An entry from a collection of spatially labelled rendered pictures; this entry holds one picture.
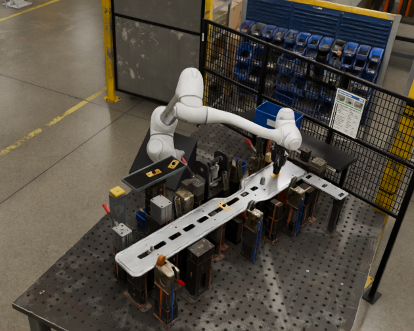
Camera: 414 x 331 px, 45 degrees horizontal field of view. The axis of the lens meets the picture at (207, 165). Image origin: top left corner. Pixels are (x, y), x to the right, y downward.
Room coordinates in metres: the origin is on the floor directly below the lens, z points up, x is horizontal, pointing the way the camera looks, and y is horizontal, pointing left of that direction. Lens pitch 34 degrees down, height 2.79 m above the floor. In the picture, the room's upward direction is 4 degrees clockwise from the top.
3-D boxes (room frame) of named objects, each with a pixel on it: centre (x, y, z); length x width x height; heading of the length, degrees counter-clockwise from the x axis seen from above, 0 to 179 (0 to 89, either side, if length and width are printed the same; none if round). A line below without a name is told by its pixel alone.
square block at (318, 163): (2.67, -0.71, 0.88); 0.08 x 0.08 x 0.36; 47
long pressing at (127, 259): (2.20, -0.11, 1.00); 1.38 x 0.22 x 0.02; 137
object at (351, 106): (2.89, -0.88, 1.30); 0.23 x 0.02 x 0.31; 47
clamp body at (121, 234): (1.90, 0.41, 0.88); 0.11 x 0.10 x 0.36; 47
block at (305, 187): (2.48, -0.62, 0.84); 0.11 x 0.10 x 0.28; 47
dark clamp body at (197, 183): (2.33, 0.05, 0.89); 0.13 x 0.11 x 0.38; 47
